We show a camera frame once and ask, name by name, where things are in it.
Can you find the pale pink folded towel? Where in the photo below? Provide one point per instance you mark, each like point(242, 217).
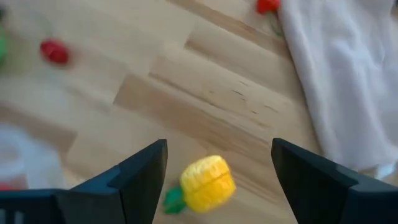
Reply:
point(348, 77)

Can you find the clear plastic container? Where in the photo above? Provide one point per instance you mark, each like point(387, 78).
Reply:
point(28, 155)

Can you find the small red cherry toy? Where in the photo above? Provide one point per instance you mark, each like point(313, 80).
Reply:
point(54, 51)
point(268, 5)

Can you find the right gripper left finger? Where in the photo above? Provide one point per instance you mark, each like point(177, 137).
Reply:
point(133, 193)

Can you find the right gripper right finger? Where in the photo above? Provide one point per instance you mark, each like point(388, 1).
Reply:
point(311, 186)

